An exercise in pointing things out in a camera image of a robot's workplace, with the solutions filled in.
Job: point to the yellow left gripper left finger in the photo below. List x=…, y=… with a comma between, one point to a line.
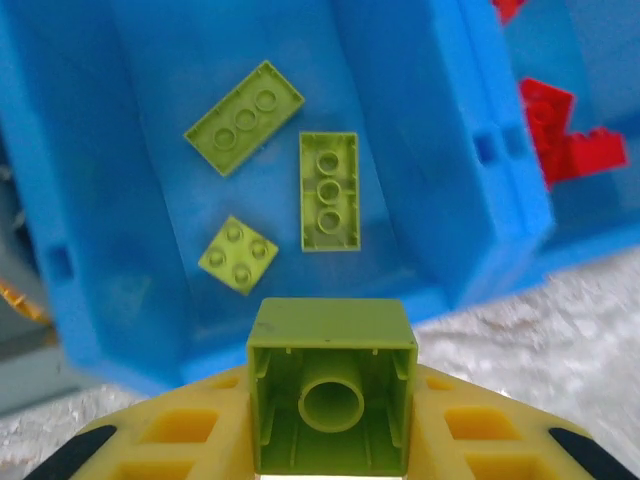
x=165, y=450

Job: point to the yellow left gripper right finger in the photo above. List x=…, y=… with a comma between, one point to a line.
x=480, y=450

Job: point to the small green lego brick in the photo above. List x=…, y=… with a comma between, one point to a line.
x=237, y=257
x=330, y=325

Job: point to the yellow-orange lego brick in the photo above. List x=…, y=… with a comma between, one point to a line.
x=17, y=301

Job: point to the red long lego brick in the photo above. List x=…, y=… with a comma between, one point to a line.
x=545, y=107
x=590, y=157

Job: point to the green long lego brick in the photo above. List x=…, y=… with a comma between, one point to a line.
x=330, y=150
x=245, y=120

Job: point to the red lego frame piece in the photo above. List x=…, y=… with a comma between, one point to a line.
x=506, y=9

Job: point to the blue plastic bin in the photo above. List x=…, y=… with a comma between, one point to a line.
x=600, y=220
x=125, y=150

